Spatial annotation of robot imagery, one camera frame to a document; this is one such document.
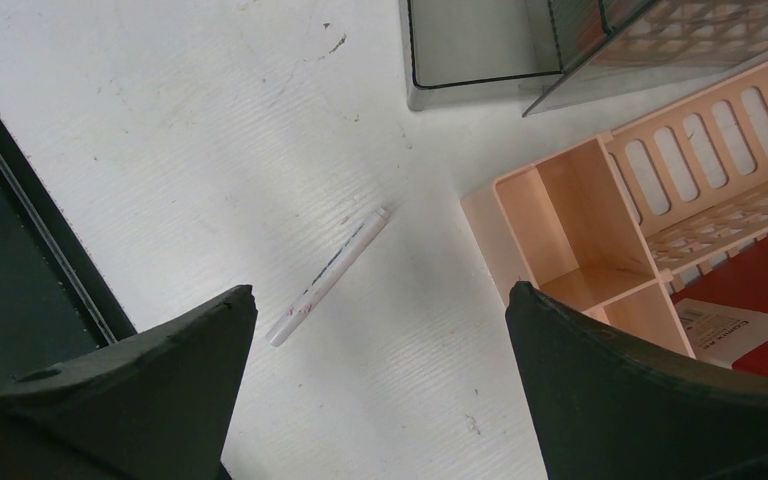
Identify clear grey drawer box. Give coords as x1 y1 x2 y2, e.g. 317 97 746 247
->
399 1 768 114

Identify peach file organizer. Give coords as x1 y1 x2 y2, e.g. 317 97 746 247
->
461 61 768 355

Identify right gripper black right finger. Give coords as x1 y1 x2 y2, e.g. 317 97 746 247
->
505 281 768 479

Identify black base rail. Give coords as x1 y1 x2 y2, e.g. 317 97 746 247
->
0 119 138 383

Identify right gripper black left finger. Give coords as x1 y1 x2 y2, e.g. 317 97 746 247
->
0 285 258 479

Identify white pen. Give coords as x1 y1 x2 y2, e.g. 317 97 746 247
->
265 207 390 347

